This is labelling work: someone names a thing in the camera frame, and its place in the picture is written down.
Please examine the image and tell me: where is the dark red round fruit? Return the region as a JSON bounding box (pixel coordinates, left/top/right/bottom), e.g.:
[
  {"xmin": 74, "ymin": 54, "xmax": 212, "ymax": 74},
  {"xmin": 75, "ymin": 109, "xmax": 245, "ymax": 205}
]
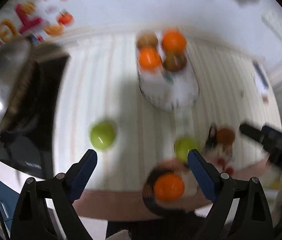
[{"xmin": 216, "ymin": 128, "xmax": 236, "ymax": 146}]

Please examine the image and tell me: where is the green apple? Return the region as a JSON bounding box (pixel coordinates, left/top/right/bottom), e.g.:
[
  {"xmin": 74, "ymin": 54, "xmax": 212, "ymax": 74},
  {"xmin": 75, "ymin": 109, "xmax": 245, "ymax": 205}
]
[
  {"xmin": 90, "ymin": 120, "xmax": 117, "ymax": 150},
  {"xmin": 173, "ymin": 136, "xmax": 201, "ymax": 164}
]

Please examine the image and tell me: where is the orange low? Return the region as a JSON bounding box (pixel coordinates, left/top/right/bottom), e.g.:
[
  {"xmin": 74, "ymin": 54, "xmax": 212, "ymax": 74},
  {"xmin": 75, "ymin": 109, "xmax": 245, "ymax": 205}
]
[{"xmin": 153, "ymin": 172, "xmax": 185, "ymax": 203}]

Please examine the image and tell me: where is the calico cat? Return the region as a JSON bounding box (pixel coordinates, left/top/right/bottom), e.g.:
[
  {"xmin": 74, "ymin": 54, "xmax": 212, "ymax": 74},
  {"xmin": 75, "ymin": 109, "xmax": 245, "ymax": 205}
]
[{"xmin": 142, "ymin": 124, "xmax": 236, "ymax": 217}]

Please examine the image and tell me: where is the dark blue phone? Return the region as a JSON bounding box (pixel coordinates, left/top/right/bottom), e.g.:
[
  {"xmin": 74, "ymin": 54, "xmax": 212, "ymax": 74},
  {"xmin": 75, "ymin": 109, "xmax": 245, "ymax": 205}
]
[{"xmin": 253, "ymin": 61, "xmax": 269, "ymax": 89}]

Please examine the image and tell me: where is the white patterned fruit bowl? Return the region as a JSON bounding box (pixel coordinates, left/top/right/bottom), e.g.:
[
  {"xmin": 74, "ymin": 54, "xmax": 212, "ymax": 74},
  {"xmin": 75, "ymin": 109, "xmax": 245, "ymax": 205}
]
[{"xmin": 136, "ymin": 29, "xmax": 200, "ymax": 112}]

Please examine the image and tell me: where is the dark brown apple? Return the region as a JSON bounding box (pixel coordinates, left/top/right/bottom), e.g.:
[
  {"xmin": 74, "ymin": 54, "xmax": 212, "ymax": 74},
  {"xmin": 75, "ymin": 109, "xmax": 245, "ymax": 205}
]
[{"xmin": 162, "ymin": 52, "xmax": 187, "ymax": 73}]

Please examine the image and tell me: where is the orange in bowl rear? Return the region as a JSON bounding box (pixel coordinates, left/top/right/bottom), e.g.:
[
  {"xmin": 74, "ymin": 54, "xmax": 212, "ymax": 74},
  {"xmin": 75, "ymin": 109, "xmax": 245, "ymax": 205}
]
[{"xmin": 161, "ymin": 29, "xmax": 187, "ymax": 53}]

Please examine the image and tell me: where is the orange in bowl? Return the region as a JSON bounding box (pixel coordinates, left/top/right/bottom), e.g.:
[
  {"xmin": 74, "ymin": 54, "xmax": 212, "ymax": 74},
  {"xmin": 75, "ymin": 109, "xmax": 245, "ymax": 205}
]
[
  {"xmin": 161, "ymin": 29, "xmax": 187, "ymax": 53},
  {"xmin": 138, "ymin": 47, "xmax": 162, "ymax": 72}
]

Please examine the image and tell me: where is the orange in bowl left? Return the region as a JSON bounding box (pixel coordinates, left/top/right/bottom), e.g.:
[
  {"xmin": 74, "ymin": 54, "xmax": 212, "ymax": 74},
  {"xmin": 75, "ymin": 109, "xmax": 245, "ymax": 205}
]
[{"xmin": 138, "ymin": 47, "xmax": 162, "ymax": 72}]

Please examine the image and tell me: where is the striped counter mat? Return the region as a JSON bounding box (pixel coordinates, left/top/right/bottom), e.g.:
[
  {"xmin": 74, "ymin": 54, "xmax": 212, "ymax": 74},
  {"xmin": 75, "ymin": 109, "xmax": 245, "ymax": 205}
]
[{"xmin": 53, "ymin": 33, "xmax": 282, "ymax": 191}]

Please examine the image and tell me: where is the brown-green apple rear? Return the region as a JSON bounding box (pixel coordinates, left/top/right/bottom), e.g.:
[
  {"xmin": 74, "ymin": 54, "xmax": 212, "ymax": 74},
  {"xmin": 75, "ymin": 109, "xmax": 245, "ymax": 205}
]
[{"xmin": 137, "ymin": 32, "xmax": 158, "ymax": 49}]

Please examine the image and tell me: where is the colourful wall sticker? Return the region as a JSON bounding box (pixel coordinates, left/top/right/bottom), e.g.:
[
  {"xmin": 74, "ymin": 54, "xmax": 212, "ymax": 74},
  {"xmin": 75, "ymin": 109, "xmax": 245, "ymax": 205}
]
[{"xmin": 0, "ymin": 0, "xmax": 74, "ymax": 47}]

